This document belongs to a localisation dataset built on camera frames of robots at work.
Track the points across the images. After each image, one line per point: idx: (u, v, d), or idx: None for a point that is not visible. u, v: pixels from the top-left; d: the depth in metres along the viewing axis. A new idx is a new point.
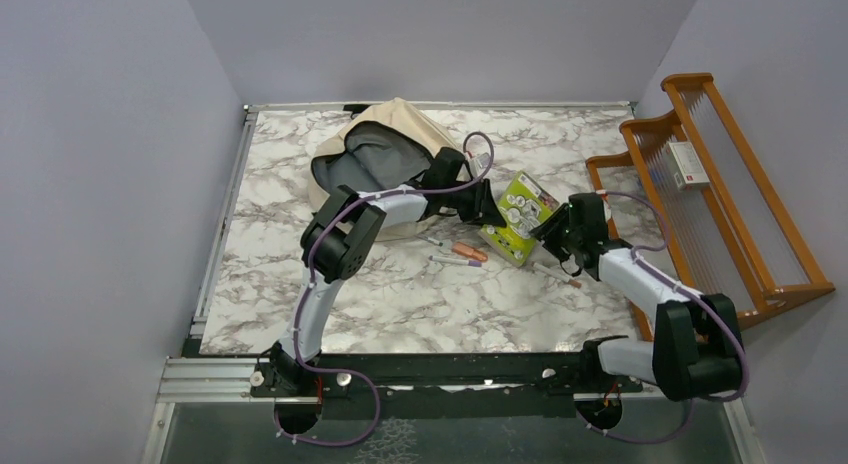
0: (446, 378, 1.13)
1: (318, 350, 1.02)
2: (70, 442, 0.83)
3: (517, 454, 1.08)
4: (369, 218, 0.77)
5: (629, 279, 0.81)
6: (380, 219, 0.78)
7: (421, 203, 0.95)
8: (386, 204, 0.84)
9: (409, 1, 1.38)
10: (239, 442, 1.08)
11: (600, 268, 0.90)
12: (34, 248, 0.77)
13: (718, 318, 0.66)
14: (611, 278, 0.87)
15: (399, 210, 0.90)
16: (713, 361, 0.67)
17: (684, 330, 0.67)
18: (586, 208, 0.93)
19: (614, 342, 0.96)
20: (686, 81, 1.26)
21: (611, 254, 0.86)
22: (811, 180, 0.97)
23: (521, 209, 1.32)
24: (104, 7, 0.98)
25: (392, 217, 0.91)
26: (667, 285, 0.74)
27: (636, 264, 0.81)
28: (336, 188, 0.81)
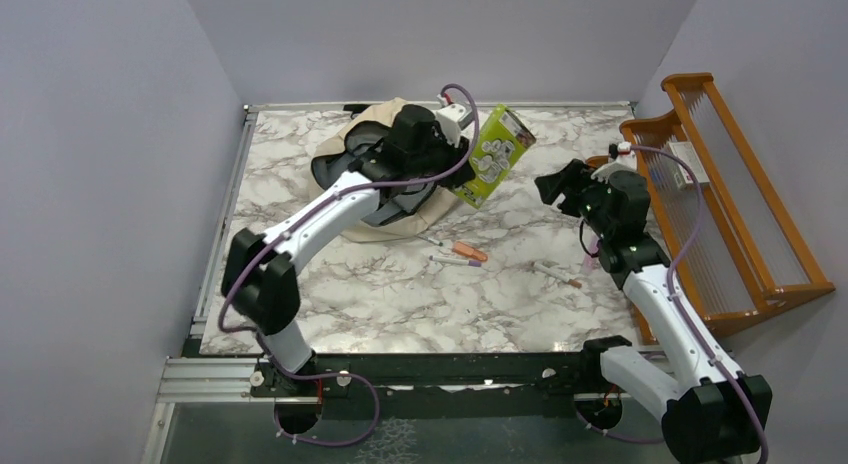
0: (446, 377, 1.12)
1: (305, 360, 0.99)
2: (70, 441, 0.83)
3: (517, 454, 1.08)
4: (275, 273, 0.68)
5: (661, 319, 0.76)
6: (290, 266, 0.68)
7: (367, 193, 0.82)
8: (304, 237, 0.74)
9: (410, 0, 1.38)
10: (240, 443, 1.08)
11: (626, 279, 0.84)
12: (35, 246, 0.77)
13: (752, 416, 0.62)
14: (638, 301, 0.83)
15: (335, 221, 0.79)
16: (735, 438, 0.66)
17: (711, 421, 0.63)
18: (630, 204, 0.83)
19: (618, 348, 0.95)
20: (686, 81, 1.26)
21: (645, 280, 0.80)
22: (811, 179, 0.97)
23: (493, 155, 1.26)
24: (104, 7, 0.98)
25: (333, 227, 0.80)
26: (705, 352, 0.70)
27: (671, 301, 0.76)
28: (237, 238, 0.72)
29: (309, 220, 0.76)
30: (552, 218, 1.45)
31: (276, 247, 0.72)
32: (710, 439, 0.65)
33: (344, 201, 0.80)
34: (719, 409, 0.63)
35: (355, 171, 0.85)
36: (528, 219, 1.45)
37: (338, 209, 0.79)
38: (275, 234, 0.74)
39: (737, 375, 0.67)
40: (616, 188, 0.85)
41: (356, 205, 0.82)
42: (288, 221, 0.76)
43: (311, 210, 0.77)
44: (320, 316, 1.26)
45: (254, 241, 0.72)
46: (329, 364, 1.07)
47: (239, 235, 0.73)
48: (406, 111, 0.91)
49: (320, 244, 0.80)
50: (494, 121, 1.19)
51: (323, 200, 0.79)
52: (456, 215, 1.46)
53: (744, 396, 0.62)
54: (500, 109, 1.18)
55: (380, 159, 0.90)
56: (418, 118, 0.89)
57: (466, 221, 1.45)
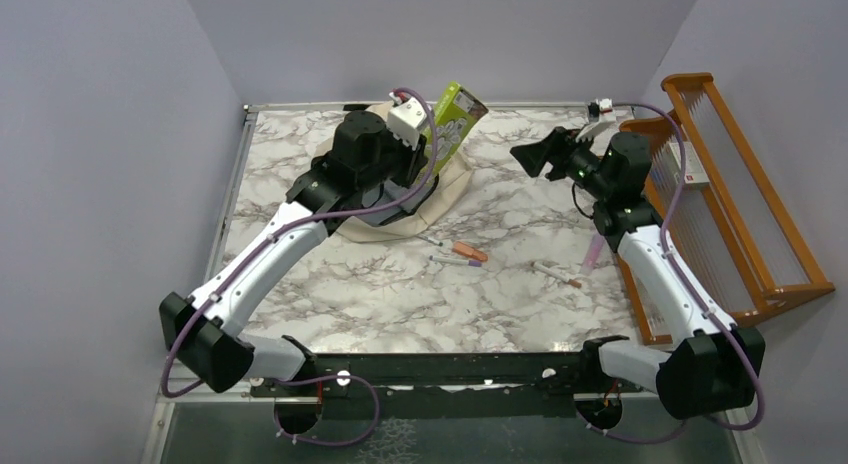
0: (445, 378, 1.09)
1: (300, 365, 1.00)
2: (71, 441, 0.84)
3: (517, 454, 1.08)
4: (208, 344, 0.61)
5: (656, 278, 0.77)
6: (222, 333, 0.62)
7: (307, 228, 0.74)
8: (237, 295, 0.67)
9: (409, 0, 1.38)
10: (240, 443, 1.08)
11: (621, 241, 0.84)
12: (35, 247, 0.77)
13: (745, 365, 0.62)
14: (632, 262, 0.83)
15: (274, 265, 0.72)
16: (725, 391, 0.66)
17: (705, 371, 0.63)
18: (630, 170, 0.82)
19: (613, 345, 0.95)
20: (686, 81, 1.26)
21: (638, 238, 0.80)
22: (810, 179, 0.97)
23: (447, 135, 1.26)
24: (104, 7, 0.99)
25: (274, 271, 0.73)
26: (699, 305, 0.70)
27: (665, 258, 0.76)
28: (161, 307, 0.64)
29: (242, 272, 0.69)
30: (552, 218, 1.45)
31: (205, 314, 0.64)
32: (703, 391, 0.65)
33: (281, 241, 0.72)
34: (712, 357, 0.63)
35: (294, 199, 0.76)
36: (528, 219, 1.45)
37: (274, 253, 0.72)
38: (204, 296, 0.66)
39: (731, 326, 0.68)
40: (617, 153, 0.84)
41: (298, 243, 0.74)
42: (219, 276, 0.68)
43: (243, 261, 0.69)
44: (320, 316, 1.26)
45: (180, 308, 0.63)
46: (329, 364, 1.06)
47: (163, 299, 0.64)
48: (347, 121, 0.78)
49: (263, 291, 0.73)
50: (448, 102, 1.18)
51: (256, 245, 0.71)
52: (456, 214, 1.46)
53: (739, 347, 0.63)
54: (453, 89, 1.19)
55: (326, 177, 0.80)
56: (363, 128, 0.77)
57: (466, 221, 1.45)
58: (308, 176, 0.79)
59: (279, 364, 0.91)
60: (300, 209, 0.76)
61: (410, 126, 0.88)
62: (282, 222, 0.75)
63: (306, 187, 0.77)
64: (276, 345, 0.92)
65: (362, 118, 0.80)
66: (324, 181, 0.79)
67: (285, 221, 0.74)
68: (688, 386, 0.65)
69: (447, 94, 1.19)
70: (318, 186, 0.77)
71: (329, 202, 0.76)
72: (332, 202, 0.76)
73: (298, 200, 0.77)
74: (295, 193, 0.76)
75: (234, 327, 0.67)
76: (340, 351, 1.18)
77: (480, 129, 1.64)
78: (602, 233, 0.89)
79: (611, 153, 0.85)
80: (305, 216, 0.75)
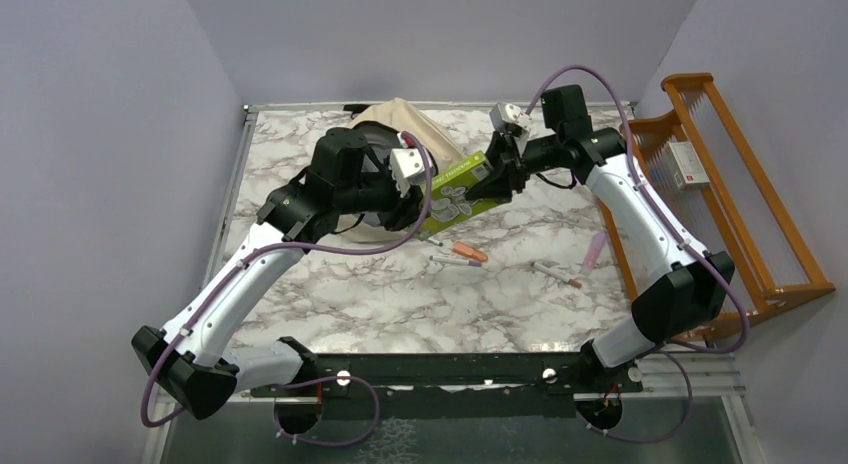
0: (446, 378, 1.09)
1: (298, 365, 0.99)
2: (71, 442, 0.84)
3: (517, 455, 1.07)
4: (179, 380, 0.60)
5: (632, 217, 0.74)
6: (193, 370, 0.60)
7: (280, 250, 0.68)
8: (209, 327, 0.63)
9: (409, 1, 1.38)
10: (241, 444, 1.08)
11: (590, 174, 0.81)
12: (37, 248, 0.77)
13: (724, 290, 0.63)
14: (604, 196, 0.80)
15: (248, 293, 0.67)
16: (702, 313, 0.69)
17: (682, 299, 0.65)
18: (564, 100, 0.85)
19: (607, 333, 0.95)
20: (686, 82, 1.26)
21: (608, 171, 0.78)
22: (811, 180, 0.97)
23: (453, 199, 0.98)
24: (103, 8, 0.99)
25: (251, 297, 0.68)
26: (673, 237, 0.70)
27: (638, 191, 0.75)
28: (135, 345, 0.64)
29: (213, 303, 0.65)
30: (552, 218, 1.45)
31: (176, 349, 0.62)
32: (681, 314, 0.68)
33: (252, 267, 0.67)
34: (689, 286, 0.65)
35: (265, 220, 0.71)
36: (528, 219, 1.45)
37: (244, 280, 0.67)
38: (175, 330, 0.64)
39: (704, 253, 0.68)
40: (546, 96, 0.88)
41: (271, 268, 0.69)
42: (190, 308, 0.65)
43: (212, 292, 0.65)
44: (320, 316, 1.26)
45: (152, 343, 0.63)
46: (328, 364, 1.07)
47: (138, 335, 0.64)
48: (328, 136, 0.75)
49: (241, 318, 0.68)
50: (463, 170, 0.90)
51: (226, 273, 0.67)
52: None
53: (715, 273, 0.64)
54: (477, 159, 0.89)
55: (301, 192, 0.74)
56: (345, 143, 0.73)
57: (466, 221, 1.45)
58: (281, 191, 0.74)
59: (273, 372, 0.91)
60: (270, 234, 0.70)
61: (401, 176, 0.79)
62: (254, 245, 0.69)
63: (278, 204, 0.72)
64: (269, 353, 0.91)
65: (344, 134, 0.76)
66: (299, 197, 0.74)
67: (256, 244, 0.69)
68: (669, 317, 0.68)
69: (466, 162, 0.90)
70: (292, 202, 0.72)
71: (302, 221, 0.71)
72: (305, 221, 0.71)
73: (270, 219, 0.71)
74: (266, 213, 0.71)
75: (211, 357, 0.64)
76: (340, 351, 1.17)
77: (480, 129, 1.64)
78: (576, 172, 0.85)
79: (545, 102, 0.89)
80: (276, 240, 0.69)
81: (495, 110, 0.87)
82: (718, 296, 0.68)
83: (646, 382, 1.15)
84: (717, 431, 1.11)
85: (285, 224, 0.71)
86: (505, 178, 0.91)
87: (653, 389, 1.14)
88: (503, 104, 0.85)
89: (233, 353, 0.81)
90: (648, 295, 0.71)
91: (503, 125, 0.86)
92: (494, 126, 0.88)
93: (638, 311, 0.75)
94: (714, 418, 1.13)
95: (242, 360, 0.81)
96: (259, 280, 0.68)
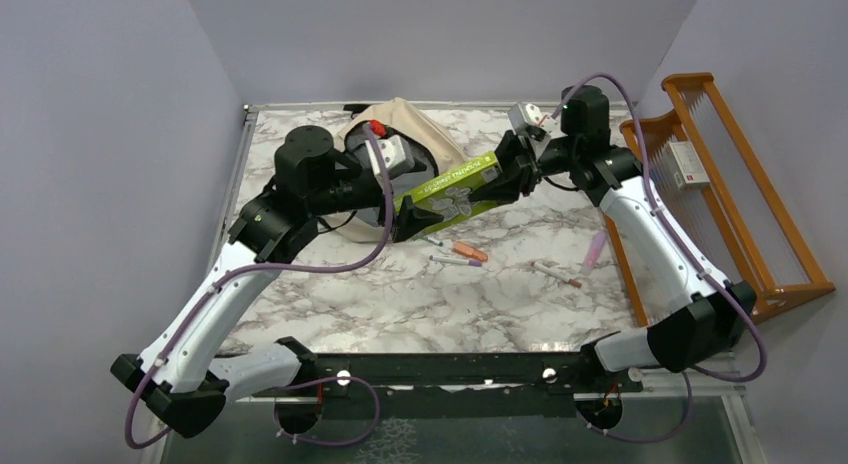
0: (446, 377, 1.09)
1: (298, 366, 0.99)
2: (71, 442, 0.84)
3: (517, 454, 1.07)
4: (159, 409, 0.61)
5: (649, 242, 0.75)
6: (171, 398, 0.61)
7: (252, 273, 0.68)
8: (184, 354, 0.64)
9: (409, 1, 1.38)
10: (241, 444, 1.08)
11: (604, 197, 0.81)
12: (37, 248, 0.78)
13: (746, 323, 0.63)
14: (618, 219, 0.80)
15: (223, 317, 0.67)
16: (720, 344, 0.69)
17: (703, 331, 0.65)
18: (588, 113, 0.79)
19: (610, 339, 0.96)
20: (686, 81, 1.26)
21: (623, 194, 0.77)
22: (811, 179, 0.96)
23: (454, 200, 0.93)
24: (103, 8, 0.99)
25: (228, 319, 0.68)
26: (693, 266, 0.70)
27: (655, 216, 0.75)
28: (114, 374, 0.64)
29: (188, 329, 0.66)
30: (552, 218, 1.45)
31: (154, 378, 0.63)
32: (700, 346, 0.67)
33: (225, 290, 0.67)
34: (711, 318, 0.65)
35: (237, 238, 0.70)
36: (528, 219, 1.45)
37: (218, 304, 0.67)
38: (152, 359, 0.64)
39: (725, 283, 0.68)
40: (572, 101, 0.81)
41: (245, 289, 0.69)
42: (166, 335, 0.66)
43: (186, 318, 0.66)
44: (320, 316, 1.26)
45: (129, 373, 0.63)
46: (328, 364, 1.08)
47: (114, 365, 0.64)
48: (288, 143, 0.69)
49: (220, 341, 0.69)
50: (475, 169, 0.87)
51: (199, 299, 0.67)
52: None
53: (735, 304, 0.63)
54: (489, 161, 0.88)
55: (274, 205, 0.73)
56: (306, 152, 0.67)
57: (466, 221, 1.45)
58: (254, 205, 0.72)
59: (271, 376, 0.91)
60: (243, 252, 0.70)
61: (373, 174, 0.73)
62: (226, 266, 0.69)
63: (249, 221, 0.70)
64: (265, 359, 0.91)
65: (307, 137, 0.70)
66: (273, 210, 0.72)
67: (229, 266, 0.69)
68: (688, 349, 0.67)
69: (477, 162, 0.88)
70: (265, 217, 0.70)
71: (275, 239, 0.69)
72: (276, 240, 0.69)
73: (243, 237, 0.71)
74: (237, 231, 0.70)
75: (191, 383, 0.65)
76: (340, 351, 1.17)
77: (480, 129, 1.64)
78: (586, 190, 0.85)
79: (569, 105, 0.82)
80: (250, 262, 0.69)
81: (517, 110, 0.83)
82: (738, 327, 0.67)
83: (645, 383, 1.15)
84: (716, 430, 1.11)
85: (258, 242, 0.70)
86: (515, 180, 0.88)
87: (653, 389, 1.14)
88: (526, 106, 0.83)
89: (227, 365, 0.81)
90: (666, 325, 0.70)
91: (525, 128, 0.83)
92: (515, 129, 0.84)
93: (654, 340, 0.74)
94: (713, 419, 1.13)
95: (234, 371, 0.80)
96: (233, 303, 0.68)
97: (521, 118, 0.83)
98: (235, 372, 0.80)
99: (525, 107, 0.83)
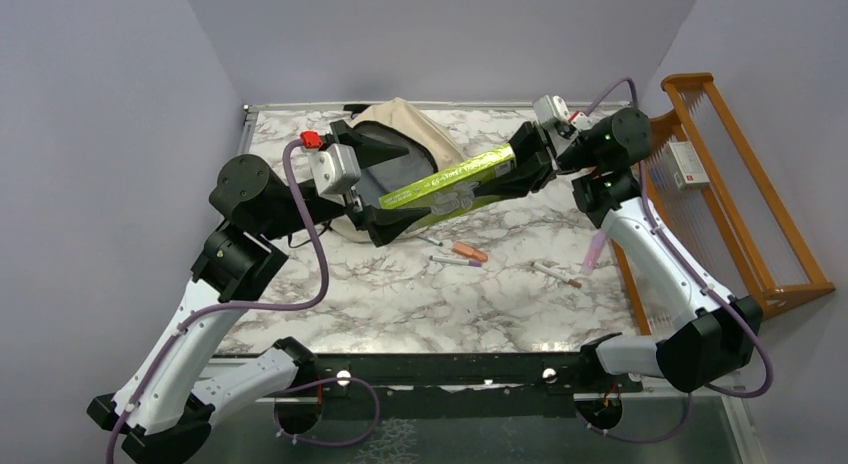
0: (445, 377, 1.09)
1: (298, 360, 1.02)
2: (71, 443, 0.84)
3: (516, 454, 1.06)
4: (134, 451, 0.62)
5: (652, 260, 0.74)
6: (144, 442, 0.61)
7: (217, 313, 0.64)
8: (155, 398, 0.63)
9: (408, 1, 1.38)
10: (240, 445, 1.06)
11: (604, 218, 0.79)
12: (37, 247, 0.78)
13: (752, 337, 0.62)
14: (618, 239, 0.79)
15: (191, 359, 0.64)
16: (730, 361, 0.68)
17: (710, 347, 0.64)
18: (625, 161, 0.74)
19: (612, 343, 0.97)
20: (686, 82, 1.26)
21: (624, 217, 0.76)
22: (811, 179, 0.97)
23: (460, 194, 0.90)
24: (103, 8, 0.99)
25: (199, 359, 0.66)
26: (696, 282, 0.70)
27: (655, 235, 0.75)
28: (91, 415, 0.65)
29: (157, 373, 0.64)
30: (552, 218, 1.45)
31: (127, 422, 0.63)
32: (709, 364, 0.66)
33: (190, 332, 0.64)
34: (716, 335, 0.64)
35: (200, 276, 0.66)
36: (528, 219, 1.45)
37: (185, 347, 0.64)
38: (126, 401, 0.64)
39: (729, 298, 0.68)
40: (617, 142, 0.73)
41: (213, 329, 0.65)
42: (138, 378, 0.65)
43: (155, 361, 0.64)
44: (320, 316, 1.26)
45: (104, 416, 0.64)
46: (329, 364, 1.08)
47: (91, 406, 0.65)
48: (221, 183, 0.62)
49: (195, 377, 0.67)
50: (489, 164, 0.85)
51: (166, 341, 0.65)
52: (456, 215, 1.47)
53: (739, 318, 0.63)
54: (504, 155, 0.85)
55: (236, 235, 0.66)
56: (238, 192, 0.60)
57: (466, 221, 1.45)
58: (217, 235, 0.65)
59: (264, 387, 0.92)
60: (208, 290, 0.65)
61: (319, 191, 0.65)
62: (190, 308, 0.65)
63: (212, 259, 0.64)
64: (257, 370, 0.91)
65: (242, 171, 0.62)
66: (236, 243, 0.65)
67: (193, 306, 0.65)
68: (697, 368, 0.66)
69: (490, 156, 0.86)
70: (225, 253, 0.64)
71: (238, 278, 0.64)
72: (238, 280, 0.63)
73: (206, 274, 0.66)
74: (199, 270, 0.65)
75: (167, 422, 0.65)
76: (340, 351, 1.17)
77: (480, 129, 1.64)
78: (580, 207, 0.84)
79: (611, 140, 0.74)
80: (213, 303, 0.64)
81: (547, 103, 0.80)
82: (747, 343, 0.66)
83: (645, 383, 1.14)
84: (716, 431, 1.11)
85: (223, 279, 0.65)
86: (530, 177, 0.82)
87: (653, 389, 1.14)
88: (555, 99, 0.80)
89: (214, 386, 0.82)
90: (671, 344, 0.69)
91: (553, 123, 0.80)
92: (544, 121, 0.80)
93: (660, 362, 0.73)
94: (713, 419, 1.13)
95: (222, 391, 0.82)
96: (200, 344, 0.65)
97: (550, 112, 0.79)
98: (223, 392, 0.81)
99: (553, 101, 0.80)
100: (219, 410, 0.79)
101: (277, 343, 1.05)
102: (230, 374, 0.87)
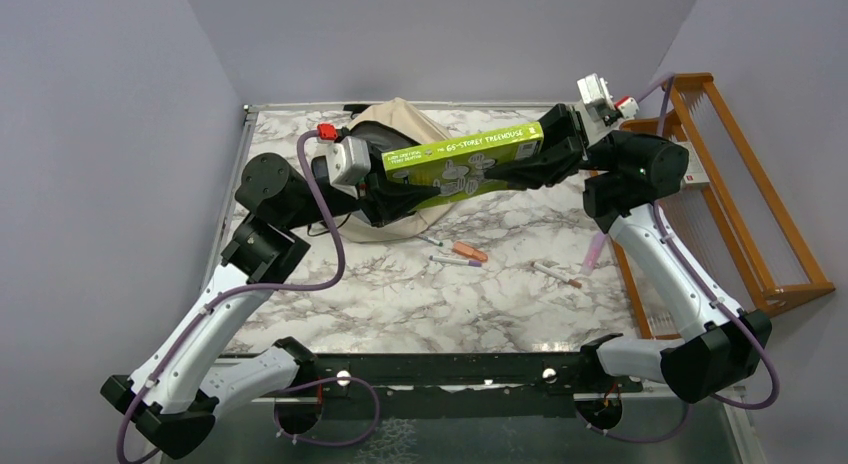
0: (446, 377, 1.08)
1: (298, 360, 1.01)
2: (72, 441, 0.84)
3: (517, 455, 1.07)
4: (147, 432, 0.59)
5: (659, 268, 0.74)
6: (159, 421, 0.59)
7: (244, 295, 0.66)
8: (174, 376, 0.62)
9: (408, 1, 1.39)
10: (240, 445, 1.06)
11: (613, 224, 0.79)
12: (35, 246, 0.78)
13: (761, 355, 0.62)
14: (626, 245, 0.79)
15: (214, 339, 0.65)
16: (736, 372, 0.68)
17: (718, 362, 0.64)
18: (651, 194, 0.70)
19: (614, 344, 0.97)
20: (686, 81, 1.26)
21: (633, 224, 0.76)
22: (810, 179, 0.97)
23: (470, 170, 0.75)
24: (102, 7, 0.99)
25: (219, 343, 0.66)
26: (705, 294, 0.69)
27: (665, 244, 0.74)
28: (104, 393, 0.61)
29: (179, 351, 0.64)
30: (552, 218, 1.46)
31: (143, 400, 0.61)
32: (716, 377, 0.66)
33: (216, 313, 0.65)
34: (724, 350, 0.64)
35: (230, 260, 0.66)
36: (528, 219, 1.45)
37: (209, 327, 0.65)
38: (143, 380, 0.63)
39: (738, 313, 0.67)
40: (650, 179, 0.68)
41: (237, 312, 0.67)
42: (157, 356, 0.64)
43: (178, 339, 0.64)
44: (320, 316, 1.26)
45: (120, 394, 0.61)
46: (329, 364, 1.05)
47: (106, 385, 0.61)
48: (245, 181, 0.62)
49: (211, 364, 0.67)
50: (513, 139, 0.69)
51: (190, 321, 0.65)
52: (456, 215, 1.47)
53: (749, 333, 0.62)
54: (533, 134, 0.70)
55: (263, 226, 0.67)
56: (262, 191, 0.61)
57: (466, 221, 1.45)
58: (245, 225, 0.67)
59: (263, 384, 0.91)
60: (236, 275, 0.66)
61: (329, 180, 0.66)
62: (217, 288, 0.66)
63: (242, 243, 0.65)
64: (258, 368, 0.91)
65: (263, 169, 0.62)
66: (265, 232, 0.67)
67: (221, 287, 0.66)
68: (705, 380, 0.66)
69: (518, 131, 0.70)
70: (255, 241, 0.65)
71: (267, 262, 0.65)
72: (270, 261, 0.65)
73: (235, 259, 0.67)
74: (230, 254, 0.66)
75: (182, 405, 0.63)
76: (340, 352, 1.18)
77: (480, 129, 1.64)
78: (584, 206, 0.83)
79: (644, 175, 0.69)
80: (240, 285, 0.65)
81: (593, 85, 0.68)
82: (753, 356, 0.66)
83: (645, 383, 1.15)
84: (716, 430, 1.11)
85: (251, 264, 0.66)
86: (553, 165, 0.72)
87: (653, 389, 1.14)
88: (601, 81, 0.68)
89: (218, 379, 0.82)
90: (678, 355, 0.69)
91: (597, 105, 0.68)
92: (588, 101, 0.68)
93: (665, 371, 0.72)
94: (712, 418, 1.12)
95: (225, 385, 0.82)
96: (225, 325, 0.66)
97: (595, 94, 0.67)
98: (227, 387, 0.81)
99: (597, 84, 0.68)
100: (223, 404, 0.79)
101: (278, 343, 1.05)
102: (230, 370, 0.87)
